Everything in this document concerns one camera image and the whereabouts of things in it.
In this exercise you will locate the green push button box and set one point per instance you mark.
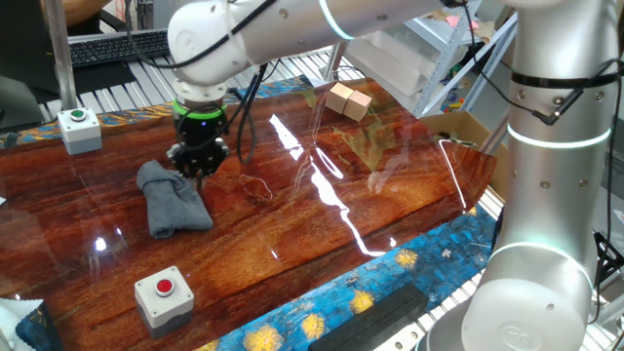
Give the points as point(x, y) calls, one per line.
point(80, 131)

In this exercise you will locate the black desk mat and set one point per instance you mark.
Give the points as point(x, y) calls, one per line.
point(97, 78)

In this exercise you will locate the grey terry cloth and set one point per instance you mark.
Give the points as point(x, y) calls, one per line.
point(170, 205)

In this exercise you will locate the glossy wood print mat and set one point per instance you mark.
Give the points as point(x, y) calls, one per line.
point(244, 234)

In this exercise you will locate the black foam block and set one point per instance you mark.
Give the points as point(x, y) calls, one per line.
point(375, 322)

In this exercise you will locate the dark computer monitor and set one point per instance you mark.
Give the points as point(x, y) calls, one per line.
point(22, 44)

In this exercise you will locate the aluminium frame post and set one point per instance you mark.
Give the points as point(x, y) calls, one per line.
point(495, 136)
point(61, 53)

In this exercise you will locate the black computer keyboard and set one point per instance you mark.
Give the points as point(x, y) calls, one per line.
point(117, 49)

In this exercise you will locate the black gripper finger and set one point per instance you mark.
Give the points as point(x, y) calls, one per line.
point(214, 158)
point(187, 161)

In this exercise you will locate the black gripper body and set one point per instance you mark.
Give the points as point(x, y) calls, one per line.
point(200, 131)

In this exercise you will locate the white plastic container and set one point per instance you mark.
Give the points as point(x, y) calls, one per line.
point(395, 58)

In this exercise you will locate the open cardboard box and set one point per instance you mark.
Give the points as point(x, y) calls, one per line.
point(468, 129)

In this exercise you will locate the red push button box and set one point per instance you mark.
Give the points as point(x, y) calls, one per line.
point(163, 302)

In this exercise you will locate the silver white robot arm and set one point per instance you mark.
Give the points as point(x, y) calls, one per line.
point(551, 195)

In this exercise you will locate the black plastic crate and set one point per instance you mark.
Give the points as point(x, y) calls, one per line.
point(607, 258)

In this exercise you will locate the white metal shelf rack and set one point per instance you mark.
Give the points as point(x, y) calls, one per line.
point(451, 63)

